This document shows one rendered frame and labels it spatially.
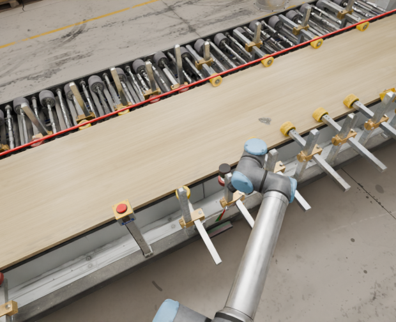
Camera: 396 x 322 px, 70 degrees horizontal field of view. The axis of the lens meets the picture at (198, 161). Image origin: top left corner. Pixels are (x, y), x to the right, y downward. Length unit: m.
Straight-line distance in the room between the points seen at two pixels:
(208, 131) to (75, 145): 0.86
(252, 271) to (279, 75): 1.68
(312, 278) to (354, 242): 0.47
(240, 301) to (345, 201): 2.05
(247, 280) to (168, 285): 1.51
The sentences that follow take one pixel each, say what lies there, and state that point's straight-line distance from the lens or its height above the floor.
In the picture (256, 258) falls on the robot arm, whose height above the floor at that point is 1.39.
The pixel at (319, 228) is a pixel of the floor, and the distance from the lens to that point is 2.57.
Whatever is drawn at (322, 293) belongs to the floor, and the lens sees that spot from 2.40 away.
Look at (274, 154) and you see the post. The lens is 1.43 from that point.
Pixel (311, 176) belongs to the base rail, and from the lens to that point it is 1.93.
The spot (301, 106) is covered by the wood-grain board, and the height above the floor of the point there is 0.90.
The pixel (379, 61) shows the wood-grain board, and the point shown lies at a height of 0.90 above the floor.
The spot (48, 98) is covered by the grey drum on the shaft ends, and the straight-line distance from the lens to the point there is 2.57.
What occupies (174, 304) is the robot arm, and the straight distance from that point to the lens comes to 0.85.
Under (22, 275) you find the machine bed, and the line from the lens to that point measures 1.92.
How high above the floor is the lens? 2.24
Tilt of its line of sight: 53 degrees down
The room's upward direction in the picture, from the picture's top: 6 degrees counter-clockwise
